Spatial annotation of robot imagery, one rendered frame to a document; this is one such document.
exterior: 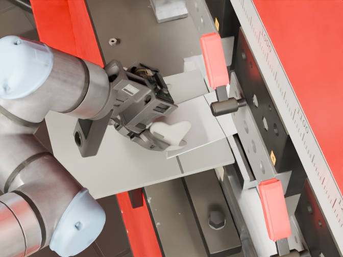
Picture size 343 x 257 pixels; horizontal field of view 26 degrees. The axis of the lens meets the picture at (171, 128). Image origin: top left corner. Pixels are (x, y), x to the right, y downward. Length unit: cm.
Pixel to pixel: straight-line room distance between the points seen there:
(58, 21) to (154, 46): 84
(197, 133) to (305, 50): 51
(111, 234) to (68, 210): 133
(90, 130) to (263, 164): 27
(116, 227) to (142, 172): 107
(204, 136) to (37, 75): 37
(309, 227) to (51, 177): 30
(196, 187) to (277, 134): 43
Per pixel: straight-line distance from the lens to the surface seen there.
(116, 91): 98
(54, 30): 225
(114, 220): 219
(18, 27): 263
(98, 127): 103
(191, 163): 113
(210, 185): 122
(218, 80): 87
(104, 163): 113
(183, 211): 123
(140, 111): 101
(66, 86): 91
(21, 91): 88
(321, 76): 64
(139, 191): 129
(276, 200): 77
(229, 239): 118
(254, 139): 88
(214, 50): 86
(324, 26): 61
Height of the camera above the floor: 199
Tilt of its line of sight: 58 degrees down
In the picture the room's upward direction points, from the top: straight up
